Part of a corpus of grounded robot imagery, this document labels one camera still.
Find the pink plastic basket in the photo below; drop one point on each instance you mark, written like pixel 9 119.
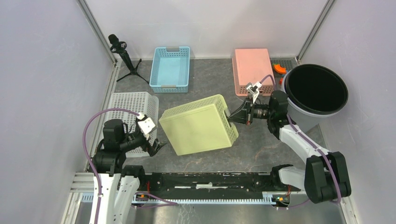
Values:
pixel 251 66

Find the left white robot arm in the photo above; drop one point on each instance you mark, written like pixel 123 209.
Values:
pixel 115 183

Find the blue plastic basket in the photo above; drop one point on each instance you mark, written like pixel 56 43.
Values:
pixel 170 70

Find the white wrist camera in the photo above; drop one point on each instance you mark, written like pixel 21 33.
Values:
pixel 146 124
pixel 253 91

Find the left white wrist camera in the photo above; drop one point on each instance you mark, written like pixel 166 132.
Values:
pixel 146 124

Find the white cable duct strip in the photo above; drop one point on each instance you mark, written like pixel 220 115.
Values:
pixel 266 199

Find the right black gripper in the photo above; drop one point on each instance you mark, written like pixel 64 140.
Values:
pixel 243 115

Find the grey bin with black liner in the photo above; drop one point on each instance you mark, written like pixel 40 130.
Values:
pixel 315 93

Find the green plastic basket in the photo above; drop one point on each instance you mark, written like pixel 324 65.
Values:
pixel 199 126

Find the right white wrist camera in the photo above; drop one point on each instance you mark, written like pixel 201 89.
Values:
pixel 253 91

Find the black microphone on tripod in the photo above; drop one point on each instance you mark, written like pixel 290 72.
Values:
pixel 119 47

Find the dark tray with orange blocks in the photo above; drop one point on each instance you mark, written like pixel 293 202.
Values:
pixel 282 66

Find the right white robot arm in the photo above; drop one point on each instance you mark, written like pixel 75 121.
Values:
pixel 325 177

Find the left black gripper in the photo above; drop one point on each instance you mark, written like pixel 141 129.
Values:
pixel 146 146

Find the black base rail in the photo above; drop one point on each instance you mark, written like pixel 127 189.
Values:
pixel 228 185

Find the large white perforated basket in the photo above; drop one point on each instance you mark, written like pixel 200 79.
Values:
pixel 139 102

